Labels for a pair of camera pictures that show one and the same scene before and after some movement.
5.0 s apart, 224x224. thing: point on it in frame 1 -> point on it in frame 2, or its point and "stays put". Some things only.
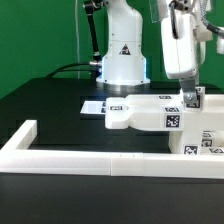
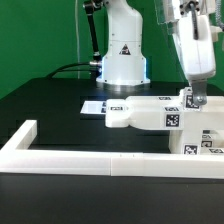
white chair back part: x=163 y=113 stays put
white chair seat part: x=185 y=142 stays put
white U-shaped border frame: x=19 y=155 stays put
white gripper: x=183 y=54 -> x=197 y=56
